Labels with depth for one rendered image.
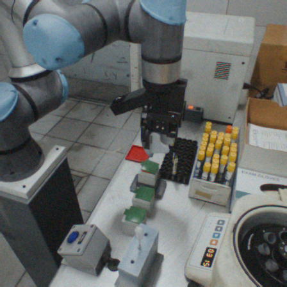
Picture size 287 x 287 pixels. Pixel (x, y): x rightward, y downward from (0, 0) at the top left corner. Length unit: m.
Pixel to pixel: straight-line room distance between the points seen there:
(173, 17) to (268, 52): 0.87
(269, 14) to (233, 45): 1.34
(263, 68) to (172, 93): 0.84
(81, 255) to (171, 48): 0.42
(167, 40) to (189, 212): 0.43
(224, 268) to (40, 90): 0.60
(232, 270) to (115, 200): 0.35
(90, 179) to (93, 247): 1.42
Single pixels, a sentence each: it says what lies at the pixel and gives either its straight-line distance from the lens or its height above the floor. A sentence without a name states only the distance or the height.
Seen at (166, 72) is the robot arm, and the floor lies 1.24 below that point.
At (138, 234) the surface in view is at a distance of 0.47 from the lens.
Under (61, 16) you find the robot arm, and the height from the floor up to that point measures 1.34.
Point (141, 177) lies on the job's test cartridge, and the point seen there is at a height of 0.93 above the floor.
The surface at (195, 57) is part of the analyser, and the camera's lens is 0.91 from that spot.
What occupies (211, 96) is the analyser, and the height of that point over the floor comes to 0.98.
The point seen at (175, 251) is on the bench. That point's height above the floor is 0.88.
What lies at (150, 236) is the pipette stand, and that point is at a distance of 0.54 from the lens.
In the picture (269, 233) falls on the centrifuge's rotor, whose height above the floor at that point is 0.99.
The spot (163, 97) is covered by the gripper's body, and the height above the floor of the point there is 1.17.
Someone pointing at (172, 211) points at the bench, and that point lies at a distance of 0.70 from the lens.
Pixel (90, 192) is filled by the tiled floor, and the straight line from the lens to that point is 1.90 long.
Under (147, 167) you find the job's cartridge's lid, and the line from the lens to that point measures 0.67.
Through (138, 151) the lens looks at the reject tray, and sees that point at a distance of 0.84.
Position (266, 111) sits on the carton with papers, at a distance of 0.92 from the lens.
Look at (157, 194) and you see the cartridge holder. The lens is 0.71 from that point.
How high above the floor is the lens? 1.44
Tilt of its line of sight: 41 degrees down
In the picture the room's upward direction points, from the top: straight up
